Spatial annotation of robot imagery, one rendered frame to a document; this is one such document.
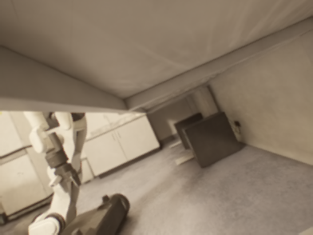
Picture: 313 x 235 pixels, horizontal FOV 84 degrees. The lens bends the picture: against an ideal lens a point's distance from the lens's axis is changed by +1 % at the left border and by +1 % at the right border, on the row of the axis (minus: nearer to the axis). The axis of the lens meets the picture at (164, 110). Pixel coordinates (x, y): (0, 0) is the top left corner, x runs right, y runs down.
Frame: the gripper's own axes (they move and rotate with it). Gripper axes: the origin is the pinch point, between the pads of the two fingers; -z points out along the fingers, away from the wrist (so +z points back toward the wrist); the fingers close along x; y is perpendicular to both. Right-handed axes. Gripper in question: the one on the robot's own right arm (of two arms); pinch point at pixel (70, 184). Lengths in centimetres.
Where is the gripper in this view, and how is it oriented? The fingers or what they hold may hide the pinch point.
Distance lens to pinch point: 105.2
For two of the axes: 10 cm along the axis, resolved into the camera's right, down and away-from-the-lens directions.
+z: -5.0, -8.6, 0.7
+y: 3.7, -1.5, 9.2
